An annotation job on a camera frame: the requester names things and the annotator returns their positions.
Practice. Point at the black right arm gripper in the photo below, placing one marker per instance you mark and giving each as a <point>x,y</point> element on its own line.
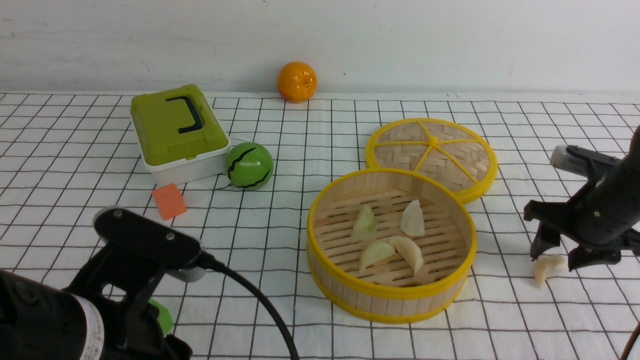
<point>600,218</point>

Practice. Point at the white dumpling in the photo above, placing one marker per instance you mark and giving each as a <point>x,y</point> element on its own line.
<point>546,266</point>
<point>409,251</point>
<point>412,222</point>

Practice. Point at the bamboo steamer tray yellow rim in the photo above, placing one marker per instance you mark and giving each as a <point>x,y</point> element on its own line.
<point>389,292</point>

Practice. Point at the greenish dumpling bottom edge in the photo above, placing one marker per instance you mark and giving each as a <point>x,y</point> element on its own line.
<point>375,252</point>

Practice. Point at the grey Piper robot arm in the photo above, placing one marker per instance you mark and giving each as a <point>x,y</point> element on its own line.
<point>104,314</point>

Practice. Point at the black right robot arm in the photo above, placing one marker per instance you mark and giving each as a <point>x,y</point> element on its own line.
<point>594,165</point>

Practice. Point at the woven bamboo steamer lid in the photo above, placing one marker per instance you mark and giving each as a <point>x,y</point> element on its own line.
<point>450,154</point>

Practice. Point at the orange fruit toy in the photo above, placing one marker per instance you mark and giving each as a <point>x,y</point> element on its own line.
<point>297,82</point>

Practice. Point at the green watermelon ball toy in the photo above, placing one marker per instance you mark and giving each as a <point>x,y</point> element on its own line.
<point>249,166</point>

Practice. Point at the orange foam cube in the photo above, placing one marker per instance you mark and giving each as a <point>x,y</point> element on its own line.
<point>169,201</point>

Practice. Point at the green lid white box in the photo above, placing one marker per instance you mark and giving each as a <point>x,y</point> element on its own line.
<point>179,137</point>

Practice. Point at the green foam cube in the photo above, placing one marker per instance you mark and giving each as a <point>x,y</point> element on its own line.
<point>164,318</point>

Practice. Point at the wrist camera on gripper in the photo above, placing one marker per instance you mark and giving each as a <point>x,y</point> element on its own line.
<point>175,251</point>

